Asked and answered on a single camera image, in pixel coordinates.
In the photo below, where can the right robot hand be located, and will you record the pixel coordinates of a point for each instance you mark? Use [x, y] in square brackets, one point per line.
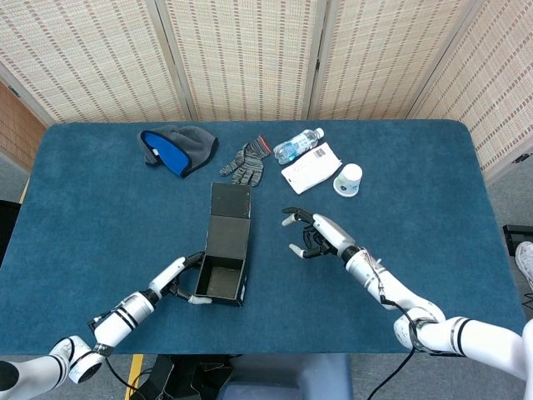
[333, 235]

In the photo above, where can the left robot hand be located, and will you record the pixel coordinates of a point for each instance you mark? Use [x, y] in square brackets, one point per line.
[170, 273]

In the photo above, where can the black paper box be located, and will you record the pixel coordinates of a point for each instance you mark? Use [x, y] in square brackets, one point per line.
[227, 246]

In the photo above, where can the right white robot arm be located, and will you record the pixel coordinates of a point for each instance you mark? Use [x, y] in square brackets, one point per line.
[437, 321]

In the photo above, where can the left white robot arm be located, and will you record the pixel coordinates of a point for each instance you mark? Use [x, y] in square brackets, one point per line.
[83, 341]

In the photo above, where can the white floral paper cup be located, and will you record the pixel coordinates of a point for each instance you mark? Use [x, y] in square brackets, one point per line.
[349, 179]

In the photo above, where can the white tissue packet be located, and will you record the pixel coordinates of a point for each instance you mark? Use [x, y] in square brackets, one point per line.
[310, 171]

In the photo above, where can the clear plastic water bottle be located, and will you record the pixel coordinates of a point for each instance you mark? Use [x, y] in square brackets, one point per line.
[293, 146]

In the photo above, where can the yellow floor tape strip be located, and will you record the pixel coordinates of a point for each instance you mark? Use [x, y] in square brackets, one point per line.
[134, 375]

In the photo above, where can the grey knit work glove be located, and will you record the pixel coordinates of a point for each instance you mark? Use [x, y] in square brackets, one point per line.
[247, 166]

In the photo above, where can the grey blue beanie hat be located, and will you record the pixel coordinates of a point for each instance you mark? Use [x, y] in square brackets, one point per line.
[195, 141]

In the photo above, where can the blue grey padded seat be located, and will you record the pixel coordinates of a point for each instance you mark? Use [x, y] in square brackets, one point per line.
[287, 379]

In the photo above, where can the black furniture piece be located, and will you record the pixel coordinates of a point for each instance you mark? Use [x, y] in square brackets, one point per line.
[6, 225]

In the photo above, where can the beige woven screen panel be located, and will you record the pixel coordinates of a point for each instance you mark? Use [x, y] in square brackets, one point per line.
[245, 54]
[499, 83]
[383, 54]
[83, 54]

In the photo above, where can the white sneaker shoe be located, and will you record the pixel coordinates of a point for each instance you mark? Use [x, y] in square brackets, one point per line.
[525, 262]

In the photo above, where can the brown woven screen panel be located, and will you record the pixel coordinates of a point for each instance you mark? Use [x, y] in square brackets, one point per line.
[16, 133]

